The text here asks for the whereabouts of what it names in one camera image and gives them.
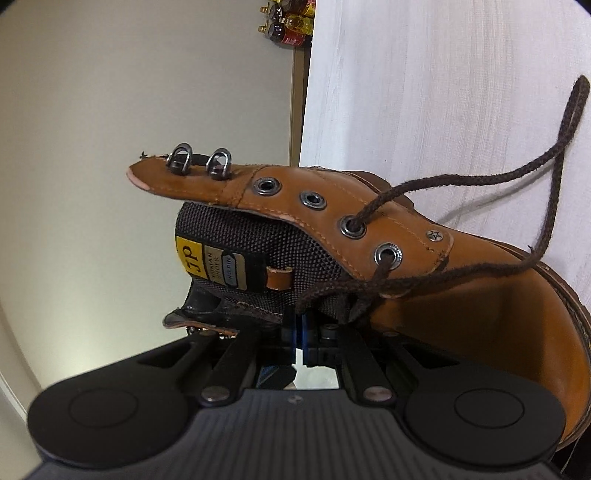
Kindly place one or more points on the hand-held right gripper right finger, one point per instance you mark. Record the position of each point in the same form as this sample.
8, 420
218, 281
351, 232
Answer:
308, 337

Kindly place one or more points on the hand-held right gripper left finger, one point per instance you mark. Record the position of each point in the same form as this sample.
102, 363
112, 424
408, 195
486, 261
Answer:
295, 333

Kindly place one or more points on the dark brown shoelace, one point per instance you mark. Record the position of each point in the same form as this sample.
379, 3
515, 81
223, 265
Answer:
376, 203

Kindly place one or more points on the brown leather boot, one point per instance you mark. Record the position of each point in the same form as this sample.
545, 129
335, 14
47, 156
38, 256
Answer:
461, 332

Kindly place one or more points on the group of cooking oil bottles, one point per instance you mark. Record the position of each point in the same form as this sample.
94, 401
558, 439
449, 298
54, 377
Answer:
291, 23

